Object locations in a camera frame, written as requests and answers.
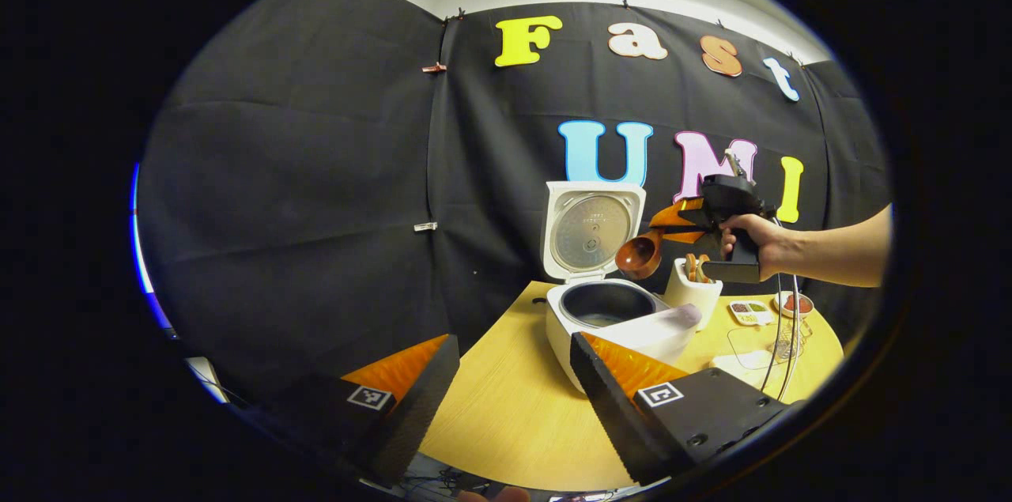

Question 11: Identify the metal wire chopstick holder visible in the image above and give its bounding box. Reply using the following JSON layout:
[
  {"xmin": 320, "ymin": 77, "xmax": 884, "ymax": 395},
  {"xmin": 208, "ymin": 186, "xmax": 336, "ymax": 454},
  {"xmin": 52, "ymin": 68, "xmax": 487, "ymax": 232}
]
[{"xmin": 767, "ymin": 316, "xmax": 811, "ymax": 360}]

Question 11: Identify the white round plate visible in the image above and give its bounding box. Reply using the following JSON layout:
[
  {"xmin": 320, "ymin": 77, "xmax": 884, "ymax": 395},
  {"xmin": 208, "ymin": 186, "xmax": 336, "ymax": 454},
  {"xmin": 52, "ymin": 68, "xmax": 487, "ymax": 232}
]
[{"xmin": 775, "ymin": 293, "xmax": 815, "ymax": 319}]

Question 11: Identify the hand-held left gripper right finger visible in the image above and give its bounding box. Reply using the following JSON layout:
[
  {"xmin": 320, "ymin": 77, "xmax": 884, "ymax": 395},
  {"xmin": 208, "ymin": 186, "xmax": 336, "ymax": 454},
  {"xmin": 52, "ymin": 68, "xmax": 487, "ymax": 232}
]
[{"xmin": 569, "ymin": 332, "xmax": 791, "ymax": 487}]

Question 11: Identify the white rice cooker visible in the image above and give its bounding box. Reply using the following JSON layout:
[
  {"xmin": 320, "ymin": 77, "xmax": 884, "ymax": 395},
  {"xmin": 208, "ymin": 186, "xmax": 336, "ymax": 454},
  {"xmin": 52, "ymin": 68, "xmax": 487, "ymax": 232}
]
[{"xmin": 540, "ymin": 181, "xmax": 703, "ymax": 396}]

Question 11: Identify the clear glass container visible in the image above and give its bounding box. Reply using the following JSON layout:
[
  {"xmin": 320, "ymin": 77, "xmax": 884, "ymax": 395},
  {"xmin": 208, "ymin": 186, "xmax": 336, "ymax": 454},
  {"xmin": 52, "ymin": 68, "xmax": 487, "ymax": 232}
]
[{"xmin": 710, "ymin": 324, "xmax": 791, "ymax": 388}]

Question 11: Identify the white toaster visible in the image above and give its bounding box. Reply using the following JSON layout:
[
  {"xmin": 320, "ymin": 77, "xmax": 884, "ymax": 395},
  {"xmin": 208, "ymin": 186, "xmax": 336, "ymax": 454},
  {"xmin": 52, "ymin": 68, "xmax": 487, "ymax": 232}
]
[{"xmin": 663, "ymin": 257, "xmax": 724, "ymax": 329}]

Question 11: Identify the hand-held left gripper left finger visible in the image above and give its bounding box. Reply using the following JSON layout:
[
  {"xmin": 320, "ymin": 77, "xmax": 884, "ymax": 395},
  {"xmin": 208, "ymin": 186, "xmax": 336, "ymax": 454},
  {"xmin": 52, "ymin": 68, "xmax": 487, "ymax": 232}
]
[{"xmin": 237, "ymin": 334, "xmax": 461, "ymax": 487}]

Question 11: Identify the white divided grain dish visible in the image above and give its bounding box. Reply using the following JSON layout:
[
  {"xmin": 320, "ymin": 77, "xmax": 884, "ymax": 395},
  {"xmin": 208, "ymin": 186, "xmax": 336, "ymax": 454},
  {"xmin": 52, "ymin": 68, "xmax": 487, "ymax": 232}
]
[{"xmin": 727, "ymin": 299, "xmax": 776, "ymax": 326}]

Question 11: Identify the brown wooden spoon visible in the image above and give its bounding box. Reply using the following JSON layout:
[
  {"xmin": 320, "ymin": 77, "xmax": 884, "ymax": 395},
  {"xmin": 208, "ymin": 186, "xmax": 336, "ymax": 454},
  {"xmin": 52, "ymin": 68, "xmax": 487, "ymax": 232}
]
[{"xmin": 615, "ymin": 224, "xmax": 708, "ymax": 281}]

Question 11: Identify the black backdrop cloth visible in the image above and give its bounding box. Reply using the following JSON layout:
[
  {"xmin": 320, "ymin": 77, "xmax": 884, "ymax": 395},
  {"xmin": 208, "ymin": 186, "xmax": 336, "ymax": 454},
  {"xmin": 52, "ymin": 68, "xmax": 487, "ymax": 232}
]
[{"xmin": 136, "ymin": 0, "xmax": 893, "ymax": 408}]

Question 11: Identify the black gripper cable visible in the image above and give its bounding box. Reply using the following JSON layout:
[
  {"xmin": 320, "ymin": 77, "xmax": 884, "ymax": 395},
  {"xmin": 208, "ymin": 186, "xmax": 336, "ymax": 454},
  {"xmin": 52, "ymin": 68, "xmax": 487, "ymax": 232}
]
[{"xmin": 759, "ymin": 217, "xmax": 801, "ymax": 404}]

